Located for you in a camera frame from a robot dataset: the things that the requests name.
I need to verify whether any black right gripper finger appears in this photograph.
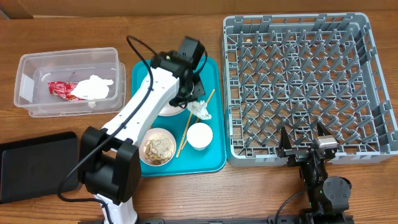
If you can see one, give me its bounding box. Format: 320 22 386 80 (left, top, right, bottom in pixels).
279 126 292 150
317 122 331 136

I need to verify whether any foil wrapper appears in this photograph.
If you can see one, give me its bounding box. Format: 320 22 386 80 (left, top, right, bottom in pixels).
187 101 212 120

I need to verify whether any white paper cup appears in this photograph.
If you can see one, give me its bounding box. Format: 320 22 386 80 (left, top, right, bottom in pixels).
187 123 213 151

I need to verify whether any pink bowl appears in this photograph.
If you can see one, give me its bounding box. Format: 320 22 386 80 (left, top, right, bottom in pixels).
139 128 177 167

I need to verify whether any peanuts and rice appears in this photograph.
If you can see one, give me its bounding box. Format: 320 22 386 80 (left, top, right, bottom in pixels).
144 134 175 166

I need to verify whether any white napkin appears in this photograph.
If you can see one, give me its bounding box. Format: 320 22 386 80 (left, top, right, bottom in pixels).
71 75 114 100

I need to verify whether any red snack wrapper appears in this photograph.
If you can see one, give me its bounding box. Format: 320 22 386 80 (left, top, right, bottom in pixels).
48 82 81 101

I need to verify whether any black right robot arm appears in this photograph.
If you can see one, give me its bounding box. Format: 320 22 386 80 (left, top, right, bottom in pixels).
268 123 354 224

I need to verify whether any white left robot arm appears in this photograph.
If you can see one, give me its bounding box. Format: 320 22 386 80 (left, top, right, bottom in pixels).
77 37 207 223

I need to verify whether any grey dishwasher rack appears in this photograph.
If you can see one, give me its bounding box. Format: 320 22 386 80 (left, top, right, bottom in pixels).
222 12 397 167

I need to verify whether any right wooden chopstick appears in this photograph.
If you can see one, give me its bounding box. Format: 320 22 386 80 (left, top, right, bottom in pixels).
182 89 215 149

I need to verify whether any pink plate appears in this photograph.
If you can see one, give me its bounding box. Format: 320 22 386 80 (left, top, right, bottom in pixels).
139 74 195 118

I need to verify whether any clear plastic bin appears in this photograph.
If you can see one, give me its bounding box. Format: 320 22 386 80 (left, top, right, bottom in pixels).
14 47 126 118

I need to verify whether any black plastic tray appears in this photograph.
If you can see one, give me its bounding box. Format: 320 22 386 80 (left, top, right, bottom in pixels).
1 132 78 203

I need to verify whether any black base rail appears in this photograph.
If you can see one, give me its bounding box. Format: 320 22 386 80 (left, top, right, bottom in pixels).
78 215 354 224

